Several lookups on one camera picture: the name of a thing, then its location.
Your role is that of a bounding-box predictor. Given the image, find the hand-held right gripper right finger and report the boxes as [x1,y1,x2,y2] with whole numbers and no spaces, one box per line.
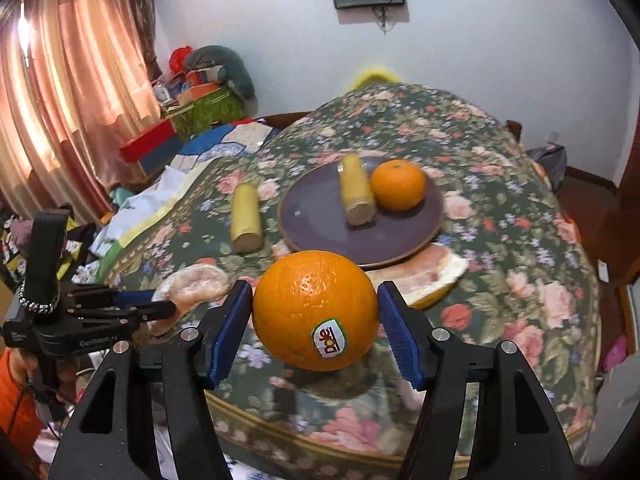
[377,280,583,480]

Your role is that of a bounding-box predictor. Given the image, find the pink curtain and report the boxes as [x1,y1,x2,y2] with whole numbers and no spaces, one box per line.
[0,0,162,221]

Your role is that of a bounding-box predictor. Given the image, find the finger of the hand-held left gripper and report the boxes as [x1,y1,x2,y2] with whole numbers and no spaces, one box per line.
[65,285,155,308]
[75,300,177,333]

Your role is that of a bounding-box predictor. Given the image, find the pile of colourful clothes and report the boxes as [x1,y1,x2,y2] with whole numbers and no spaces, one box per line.
[0,205,116,286]

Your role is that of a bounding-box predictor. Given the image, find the patchwork quilt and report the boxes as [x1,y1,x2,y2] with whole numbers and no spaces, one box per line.
[165,119,281,176]

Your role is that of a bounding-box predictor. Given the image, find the green patterned box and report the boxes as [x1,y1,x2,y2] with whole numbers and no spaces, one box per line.
[170,87,248,141]

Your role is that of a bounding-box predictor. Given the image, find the red box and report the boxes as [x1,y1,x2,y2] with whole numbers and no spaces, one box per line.
[119,120,177,163]

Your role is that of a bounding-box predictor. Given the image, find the large orange with sticker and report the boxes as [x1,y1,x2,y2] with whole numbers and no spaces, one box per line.
[252,251,380,372]

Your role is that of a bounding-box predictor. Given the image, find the peeled pomelo segment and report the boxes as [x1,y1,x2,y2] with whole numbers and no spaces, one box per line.
[150,265,228,336]

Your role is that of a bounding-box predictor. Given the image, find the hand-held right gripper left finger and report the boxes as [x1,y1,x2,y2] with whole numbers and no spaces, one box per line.
[47,280,253,480]

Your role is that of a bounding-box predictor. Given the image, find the orange box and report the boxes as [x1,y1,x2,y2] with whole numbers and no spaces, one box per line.
[177,82,226,106]

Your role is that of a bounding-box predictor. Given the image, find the small orange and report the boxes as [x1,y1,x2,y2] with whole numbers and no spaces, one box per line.
[370,159,426,212]

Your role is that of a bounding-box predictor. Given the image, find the pomelo peel wedge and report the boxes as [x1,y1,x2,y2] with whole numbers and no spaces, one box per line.
[367,242,470,310]

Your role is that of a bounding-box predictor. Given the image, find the purple plate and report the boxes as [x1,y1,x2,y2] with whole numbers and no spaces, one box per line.
[277,157,445,268]

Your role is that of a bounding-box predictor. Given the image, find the braided bracelet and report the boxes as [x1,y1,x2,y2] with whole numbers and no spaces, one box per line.
[19,280,62,316]

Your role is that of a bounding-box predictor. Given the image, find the dark bag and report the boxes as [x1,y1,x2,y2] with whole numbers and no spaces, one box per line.
[525,142,568,193]

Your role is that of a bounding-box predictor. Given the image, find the yellow fuzzy item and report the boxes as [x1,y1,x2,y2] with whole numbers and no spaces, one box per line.
[350,64,401,88]

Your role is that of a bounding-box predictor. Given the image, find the black cable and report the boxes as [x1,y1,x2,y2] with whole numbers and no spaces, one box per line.
[7,380,68,433]

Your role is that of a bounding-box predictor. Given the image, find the yellow banana piece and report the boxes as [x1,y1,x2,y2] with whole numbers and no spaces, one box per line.
[340,154,377,226]
[230,183,264,253]

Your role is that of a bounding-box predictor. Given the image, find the grey-green pillow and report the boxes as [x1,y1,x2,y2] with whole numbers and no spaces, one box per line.
[182,45,257,100]

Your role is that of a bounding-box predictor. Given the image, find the white cloth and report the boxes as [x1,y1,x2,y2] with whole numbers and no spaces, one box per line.
[90,165,201,256]

